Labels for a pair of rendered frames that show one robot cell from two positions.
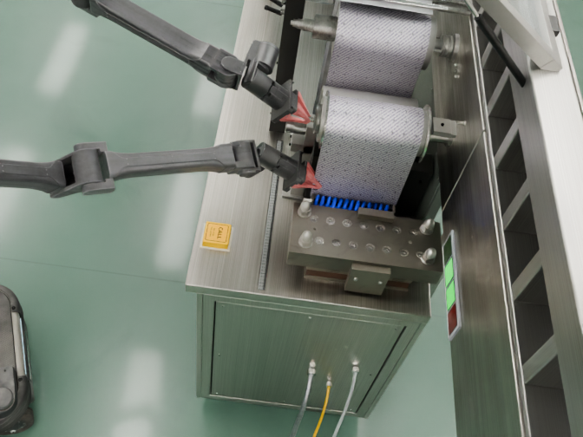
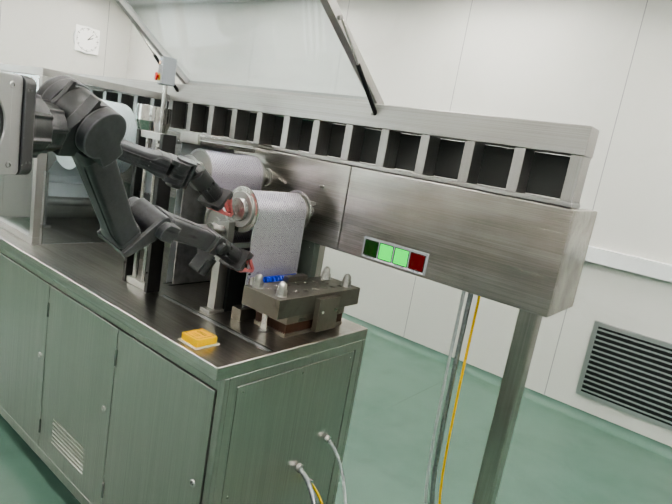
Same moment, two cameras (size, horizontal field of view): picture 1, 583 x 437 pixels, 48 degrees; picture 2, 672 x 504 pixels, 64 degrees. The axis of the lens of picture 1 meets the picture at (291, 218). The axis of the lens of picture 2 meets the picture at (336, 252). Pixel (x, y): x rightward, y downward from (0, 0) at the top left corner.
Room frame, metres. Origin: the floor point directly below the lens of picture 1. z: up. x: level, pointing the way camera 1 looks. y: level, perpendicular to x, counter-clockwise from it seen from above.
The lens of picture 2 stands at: (-0.19, 1.02, 1.49)
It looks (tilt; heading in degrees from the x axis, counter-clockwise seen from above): 11 degrees down; 312
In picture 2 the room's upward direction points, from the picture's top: 10 degrees clockwise
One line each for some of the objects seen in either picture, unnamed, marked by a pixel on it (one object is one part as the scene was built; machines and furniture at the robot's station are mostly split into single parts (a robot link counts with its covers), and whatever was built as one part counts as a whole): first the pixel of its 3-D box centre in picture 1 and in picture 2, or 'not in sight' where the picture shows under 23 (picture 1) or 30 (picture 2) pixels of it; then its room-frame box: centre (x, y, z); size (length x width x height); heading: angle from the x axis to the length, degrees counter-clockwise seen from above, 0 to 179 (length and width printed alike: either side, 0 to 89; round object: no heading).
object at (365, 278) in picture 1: (367, 280); (326, 313); (0.92, -0.23, 0.97); 0.10 x 0.03 x 0.11; 94
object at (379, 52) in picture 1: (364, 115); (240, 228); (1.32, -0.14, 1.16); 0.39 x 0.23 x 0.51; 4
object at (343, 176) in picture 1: (359, 180); (275, 255); (1.13, -0.15, 1.11); 0.23 x 0.01 x 0.18; 94
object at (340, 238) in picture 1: (364, 243); (304, 295); (1.01, -0.20, 1.00); 0.40 x 0.16 x 0.06; 94
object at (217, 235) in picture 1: (217, 235); (199, 337); (1.00, 0.19, 0.91); 0.07 x 0.07 x 0.02; 4
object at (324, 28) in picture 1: (324, 27); not in sight; (1.43, 0.01, 1.34); 0.06 x 0.06 x 0.06; 4
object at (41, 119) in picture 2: not in sight; (23, 124); (0.60, 0.78, 1.45); 0.09 x 0.08 x 0.12; 27
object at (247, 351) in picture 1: (317, 101); (92, 343); (2.12, -0.01, 0.43); 2.52 x 0.64 x 0.86; 4
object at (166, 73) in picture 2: not in sight; (164, 71); (1.73, -0.02, 1.66); 0.07 x 0.07 x 0.10; 74
